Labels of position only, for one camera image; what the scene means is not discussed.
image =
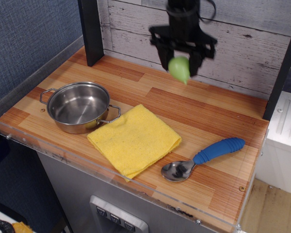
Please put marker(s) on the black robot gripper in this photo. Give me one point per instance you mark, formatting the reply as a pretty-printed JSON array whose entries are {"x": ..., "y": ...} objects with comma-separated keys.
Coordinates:
[{"x": 183, "y": 33}]

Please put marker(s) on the green pear-shaped toy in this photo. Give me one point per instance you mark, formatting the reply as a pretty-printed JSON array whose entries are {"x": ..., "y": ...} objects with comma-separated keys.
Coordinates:
[{"x": 178, "y": 68}]

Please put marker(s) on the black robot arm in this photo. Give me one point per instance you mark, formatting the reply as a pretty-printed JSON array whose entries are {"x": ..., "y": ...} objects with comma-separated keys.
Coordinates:
[{"x": 182, "y": 3}]

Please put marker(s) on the stainless steel pot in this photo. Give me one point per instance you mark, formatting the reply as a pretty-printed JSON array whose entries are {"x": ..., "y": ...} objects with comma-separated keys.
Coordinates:
[{"x": 80, "y": 107}]

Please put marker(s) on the yellow folded cloth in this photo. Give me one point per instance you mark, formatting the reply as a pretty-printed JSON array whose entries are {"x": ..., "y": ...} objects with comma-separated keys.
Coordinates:
[{"x": 135, "y": 141}]

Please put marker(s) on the clear acrylic table guard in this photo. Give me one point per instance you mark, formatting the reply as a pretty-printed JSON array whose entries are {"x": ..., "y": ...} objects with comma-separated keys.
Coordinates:
[{"x": 211, "y": 200}]

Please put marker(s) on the white cabinet with metal top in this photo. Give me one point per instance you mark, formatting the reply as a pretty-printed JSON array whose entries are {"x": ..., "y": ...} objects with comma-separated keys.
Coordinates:
[{"x": 274, "y": 164}]

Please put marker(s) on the silver dispenser button panel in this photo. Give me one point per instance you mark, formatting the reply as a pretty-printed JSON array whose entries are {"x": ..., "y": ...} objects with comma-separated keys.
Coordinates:
[{"x": 124, "y": 221}]

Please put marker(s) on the black vertical post left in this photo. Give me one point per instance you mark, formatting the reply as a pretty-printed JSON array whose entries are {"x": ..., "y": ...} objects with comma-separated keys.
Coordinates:
[{"x": 91, "y": 30}]

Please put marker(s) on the black vertical post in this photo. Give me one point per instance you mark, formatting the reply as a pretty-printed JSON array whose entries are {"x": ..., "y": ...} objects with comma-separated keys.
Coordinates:
[
  {"x": 91, "y": 30},
  {"x": 279, "y": 84}
]

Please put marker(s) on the black vertical post right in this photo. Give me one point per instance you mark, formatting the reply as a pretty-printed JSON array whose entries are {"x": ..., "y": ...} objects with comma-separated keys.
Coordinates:
[{"x": 279, "y": 84}]

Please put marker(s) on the blue-handled metal spoon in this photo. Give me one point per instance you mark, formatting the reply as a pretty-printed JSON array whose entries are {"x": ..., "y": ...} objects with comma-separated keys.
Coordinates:
[{"x": 181, "y": 170}]

